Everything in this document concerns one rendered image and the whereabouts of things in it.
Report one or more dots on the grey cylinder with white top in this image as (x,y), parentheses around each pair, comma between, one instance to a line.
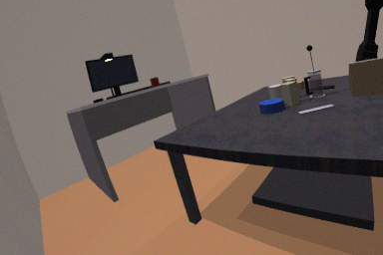
(275,92)

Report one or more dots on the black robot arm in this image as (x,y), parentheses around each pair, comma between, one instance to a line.
(368,49)

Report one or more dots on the dark grey flat shelf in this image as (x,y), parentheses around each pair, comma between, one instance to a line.
(340,198)

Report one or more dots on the white flat bar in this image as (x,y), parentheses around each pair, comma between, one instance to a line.
(316,109)

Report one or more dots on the blue cylinder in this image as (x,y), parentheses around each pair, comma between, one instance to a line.
(271,106)

